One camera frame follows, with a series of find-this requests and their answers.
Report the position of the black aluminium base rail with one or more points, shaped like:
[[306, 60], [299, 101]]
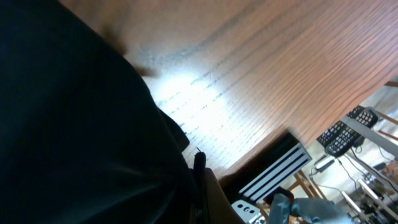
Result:
[[260, 177]]

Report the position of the black t-shirt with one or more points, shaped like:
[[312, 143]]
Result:
[[82, 140]]

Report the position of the black remote keypad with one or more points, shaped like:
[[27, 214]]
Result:
[[364, 116], [338, 139]]

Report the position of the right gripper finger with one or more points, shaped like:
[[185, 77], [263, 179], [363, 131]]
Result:
[[201, 205]]

